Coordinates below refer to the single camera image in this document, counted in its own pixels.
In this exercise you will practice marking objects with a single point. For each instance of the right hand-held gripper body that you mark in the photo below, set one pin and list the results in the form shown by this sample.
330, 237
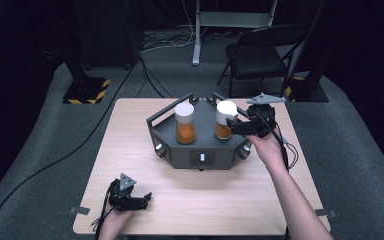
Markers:
263, 120

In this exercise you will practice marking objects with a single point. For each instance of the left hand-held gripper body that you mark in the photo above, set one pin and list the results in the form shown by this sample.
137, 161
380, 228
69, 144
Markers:
121, 196

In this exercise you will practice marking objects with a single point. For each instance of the spice jar spouted white lid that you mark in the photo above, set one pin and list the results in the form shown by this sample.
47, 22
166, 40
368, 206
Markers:
225, 111

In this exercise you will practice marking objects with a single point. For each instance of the black corner shelf rack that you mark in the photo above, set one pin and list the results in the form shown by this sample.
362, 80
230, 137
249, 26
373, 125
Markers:
203, 153

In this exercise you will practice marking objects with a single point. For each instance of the person's left hand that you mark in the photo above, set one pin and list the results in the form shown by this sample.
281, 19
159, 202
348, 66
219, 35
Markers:
115, 221

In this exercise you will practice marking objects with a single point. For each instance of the person's right hand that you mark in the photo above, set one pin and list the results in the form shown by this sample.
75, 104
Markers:
270, 151

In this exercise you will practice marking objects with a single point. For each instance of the grey tape strip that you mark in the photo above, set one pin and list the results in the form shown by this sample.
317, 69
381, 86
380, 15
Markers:
326, 213
79, 210

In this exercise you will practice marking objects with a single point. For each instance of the black folding chair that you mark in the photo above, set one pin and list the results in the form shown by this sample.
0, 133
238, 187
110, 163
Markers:
256, 60

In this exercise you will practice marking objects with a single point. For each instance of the white metal stand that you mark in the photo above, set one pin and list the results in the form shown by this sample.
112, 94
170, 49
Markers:
197, 33

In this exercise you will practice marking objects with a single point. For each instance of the black stand striped base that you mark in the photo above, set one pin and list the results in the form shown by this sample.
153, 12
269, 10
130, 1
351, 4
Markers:
86, 90

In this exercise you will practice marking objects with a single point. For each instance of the black wheeled cabinet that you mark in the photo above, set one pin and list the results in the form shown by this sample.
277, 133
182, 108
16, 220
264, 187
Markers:
106, 33

